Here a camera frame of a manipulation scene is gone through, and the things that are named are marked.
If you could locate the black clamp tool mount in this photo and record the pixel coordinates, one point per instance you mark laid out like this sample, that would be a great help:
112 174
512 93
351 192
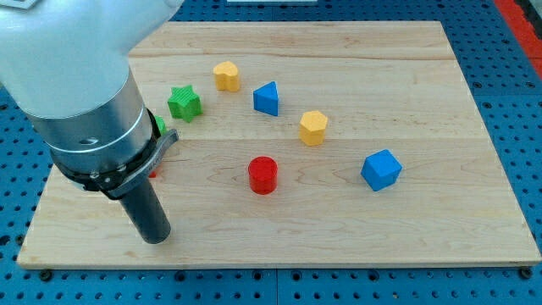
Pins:
123 165

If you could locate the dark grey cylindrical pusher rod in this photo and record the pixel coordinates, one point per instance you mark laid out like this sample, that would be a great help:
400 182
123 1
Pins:
146 213

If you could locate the green circle block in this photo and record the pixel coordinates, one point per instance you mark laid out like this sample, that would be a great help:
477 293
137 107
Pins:
162 128

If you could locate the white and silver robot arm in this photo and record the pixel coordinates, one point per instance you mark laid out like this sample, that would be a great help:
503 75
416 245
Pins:
66 65

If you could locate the green star block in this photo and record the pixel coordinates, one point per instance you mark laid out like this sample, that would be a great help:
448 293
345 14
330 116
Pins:
184 103

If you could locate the red cylinder block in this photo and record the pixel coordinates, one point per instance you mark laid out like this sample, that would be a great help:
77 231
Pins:
263 175

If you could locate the yellow heart block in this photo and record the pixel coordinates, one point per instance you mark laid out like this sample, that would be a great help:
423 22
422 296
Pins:
226 76

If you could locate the blue triangle block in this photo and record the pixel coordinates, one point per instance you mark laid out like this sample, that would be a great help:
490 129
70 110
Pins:
266 99

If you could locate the light wooden board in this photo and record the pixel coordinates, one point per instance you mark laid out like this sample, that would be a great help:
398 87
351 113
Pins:
392 85

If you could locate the yellow hexagon block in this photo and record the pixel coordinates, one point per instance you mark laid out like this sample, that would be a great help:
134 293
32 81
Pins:
313 125

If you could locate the blue cube block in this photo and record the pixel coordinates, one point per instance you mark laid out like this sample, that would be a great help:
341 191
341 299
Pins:
381 170

